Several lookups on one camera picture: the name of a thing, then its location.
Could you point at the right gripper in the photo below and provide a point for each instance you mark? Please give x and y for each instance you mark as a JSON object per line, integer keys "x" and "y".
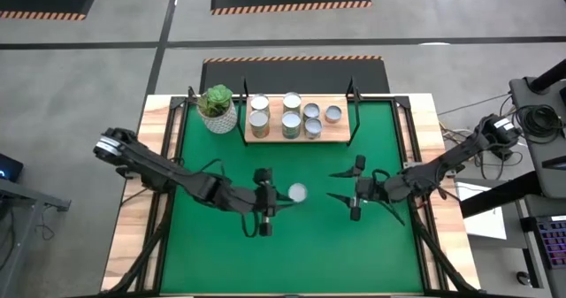
{"x": 367, "y": 189}

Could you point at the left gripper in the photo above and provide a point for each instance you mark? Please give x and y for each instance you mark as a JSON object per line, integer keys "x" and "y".
{"x": 265, "y": 200}

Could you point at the salmon can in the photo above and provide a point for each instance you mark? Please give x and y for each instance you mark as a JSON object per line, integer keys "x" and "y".
{"x": 297, "y": 192}

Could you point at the short can grey-blue label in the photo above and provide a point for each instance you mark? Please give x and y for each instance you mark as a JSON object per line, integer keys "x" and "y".
{"x": 313, "y": 125}
{"x": 311, "y": 110}

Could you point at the short can orange-brown label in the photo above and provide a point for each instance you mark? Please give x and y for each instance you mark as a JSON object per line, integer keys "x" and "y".
{"x": 333, "y": 113}

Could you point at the green peach can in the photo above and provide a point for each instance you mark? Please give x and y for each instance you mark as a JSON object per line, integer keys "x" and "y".
{"x": 291, "y": 120}

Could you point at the pineapple can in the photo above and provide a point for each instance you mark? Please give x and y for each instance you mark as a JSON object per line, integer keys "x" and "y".
{"x": 259, "y": 119}

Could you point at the green blue cherry can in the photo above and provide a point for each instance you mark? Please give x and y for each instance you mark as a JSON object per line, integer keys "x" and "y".
{"x": 292, "y": 100}

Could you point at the green pear can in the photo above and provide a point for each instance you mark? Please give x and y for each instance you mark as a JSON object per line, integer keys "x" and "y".
{"x": 260, "y": 102}

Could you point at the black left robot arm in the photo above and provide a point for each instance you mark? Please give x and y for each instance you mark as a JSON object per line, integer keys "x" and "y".
{"x": 155, "y": 170}

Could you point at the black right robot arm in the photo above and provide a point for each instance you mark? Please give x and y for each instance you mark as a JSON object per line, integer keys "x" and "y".
{"x": 442, "y": 165}

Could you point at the wooden shelf board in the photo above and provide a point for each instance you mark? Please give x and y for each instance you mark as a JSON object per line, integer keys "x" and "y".
{"x": 340, "y": 132}

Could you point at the green table mat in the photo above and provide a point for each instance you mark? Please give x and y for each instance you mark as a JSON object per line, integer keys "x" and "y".
{"x": 309, "y": 262}

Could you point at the succulent in white patterned pot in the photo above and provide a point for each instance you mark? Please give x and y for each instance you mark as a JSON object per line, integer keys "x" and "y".
{"x": 216, "y": 101}

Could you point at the white sheet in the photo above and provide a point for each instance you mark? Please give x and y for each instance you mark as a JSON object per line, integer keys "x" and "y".
{"x": 486, "y": 223}

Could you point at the black diagonal bar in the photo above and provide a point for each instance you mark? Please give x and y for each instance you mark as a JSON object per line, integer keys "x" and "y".
{"x": 495, "y": 196}

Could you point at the grey equipment cart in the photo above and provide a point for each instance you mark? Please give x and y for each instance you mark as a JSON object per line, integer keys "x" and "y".
{"x": 522, "y": 90}

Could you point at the backlit keyboard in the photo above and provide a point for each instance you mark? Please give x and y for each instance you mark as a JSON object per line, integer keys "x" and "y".
{"x": 552, "y": 242}

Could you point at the black pole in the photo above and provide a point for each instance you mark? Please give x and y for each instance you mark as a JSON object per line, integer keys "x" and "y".
{"x": 550, "y": 74}

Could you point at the grey computer desk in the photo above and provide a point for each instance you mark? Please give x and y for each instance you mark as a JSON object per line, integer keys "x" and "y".
{"x": 558, "y": 285}

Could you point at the grey side desk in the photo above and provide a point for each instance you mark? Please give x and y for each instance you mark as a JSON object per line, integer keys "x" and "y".
{"x": 17, "y": 209}

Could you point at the black device with blue light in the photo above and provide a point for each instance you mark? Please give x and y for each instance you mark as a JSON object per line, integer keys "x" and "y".
{"x": 11, "y": 167}

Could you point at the black metal shelf frame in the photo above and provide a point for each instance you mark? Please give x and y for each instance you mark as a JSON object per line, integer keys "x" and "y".
{"x": 240, "y": 110}
{"x": 356, "y": 119}

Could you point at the black metal rig frame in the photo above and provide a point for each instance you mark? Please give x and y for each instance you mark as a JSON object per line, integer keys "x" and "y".
{"x": 403, "y": 108}

